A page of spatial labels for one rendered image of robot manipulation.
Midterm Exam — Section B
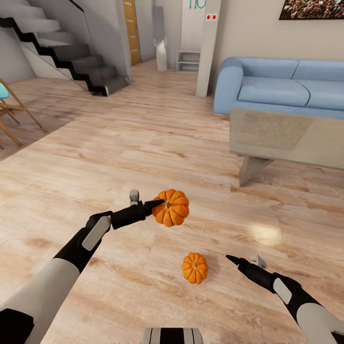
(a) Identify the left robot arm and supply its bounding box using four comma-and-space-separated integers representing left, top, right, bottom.
0, 189, 164, 344

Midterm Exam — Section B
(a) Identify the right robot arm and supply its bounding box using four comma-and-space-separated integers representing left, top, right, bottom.
226, 255, 344, 344

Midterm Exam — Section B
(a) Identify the robot trunk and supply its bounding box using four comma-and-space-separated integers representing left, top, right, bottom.
140, 328, 204, 344

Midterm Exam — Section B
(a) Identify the pumpkin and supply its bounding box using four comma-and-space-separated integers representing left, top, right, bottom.
182, 252, 209, 284
151, 189, 189, 227

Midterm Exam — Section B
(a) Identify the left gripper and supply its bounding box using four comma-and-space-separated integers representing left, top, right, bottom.
122, 199, 164, 226

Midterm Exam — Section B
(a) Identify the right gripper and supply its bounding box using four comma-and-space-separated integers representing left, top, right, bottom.
226, 255, 266, 286

